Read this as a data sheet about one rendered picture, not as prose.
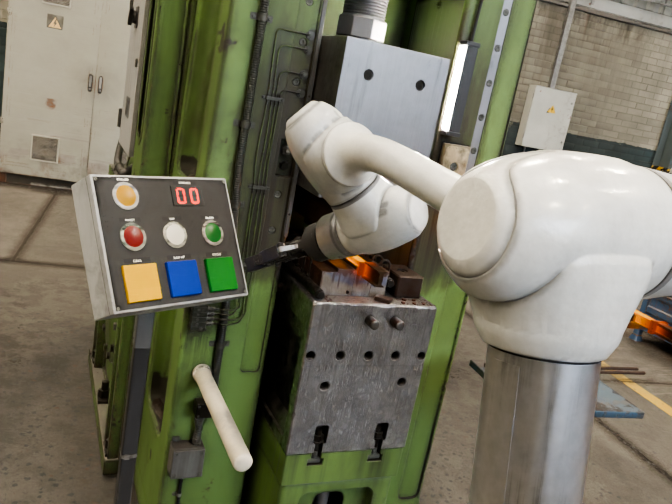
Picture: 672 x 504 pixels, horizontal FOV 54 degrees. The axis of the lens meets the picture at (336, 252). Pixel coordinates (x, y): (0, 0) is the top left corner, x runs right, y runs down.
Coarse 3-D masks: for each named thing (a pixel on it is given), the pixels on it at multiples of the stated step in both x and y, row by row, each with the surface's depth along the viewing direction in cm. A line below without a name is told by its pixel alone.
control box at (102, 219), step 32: (96, 192) 128; (160, 192) 139; (192, 192) 145; (224, 192) 152; (96, 224) 127; (128, 224) 131; (160, 224) 137; (192, 224) 143; (224, 224) 150; (96, 256) 128; (128, 256) 130; (160, 256) 135; (192, 256) 141; (224, 256) 148; (96, 288) 128; (96, 320) 130
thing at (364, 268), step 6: (354, 258) 182; (360, 258) 183; (360, 264) 176; (366, 264) 176; (372, 264) 174; (360, 270) 176; (366, 270) 176; (372, 270) 173; (378, 270) 170; (384, 270) 171; (366, 276) 176; (372, 276) 173; (378, 276) 170; (372, 282) 172; (378, 282) 170
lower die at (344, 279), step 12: (288, 240) 200; (300, 264) 188; (312, 264) 180; (324, 264) 180; (336, 264) 179; (348, 264) 181; (312, 276) 179; (324, 276) 174; (336, 276) 175; (348, 276) 177; (360, 276) 178; (384, 276) 181; (324, 288) 175; (336, 288) 176; (348, 288) 178; (360, 288) 179; (372, 288) 181; (384, 288) 182
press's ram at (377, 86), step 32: (320, 64) 171; (352, 64) 160; (384, 64) 163; (416, 64) 166; (448, 64) 170; (320, 96) 170; (352, 96) 162; (384, 96) 166; (416, 96) 169; (384, 128) 168; (416, 128) 172
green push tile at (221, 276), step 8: (208, 264) 143; (216, 264) 144; (224, 264) 146; (232, 264) 148; (208, 272) 143; (216, 272) 144; (224, 272) 146; (232, 272) 147; (208, 280) 143; (216, 280) 143; (224, 280) 145; (232, 280) 147; (216, 288) 143; (224, 288) 145; (232, 288) 146
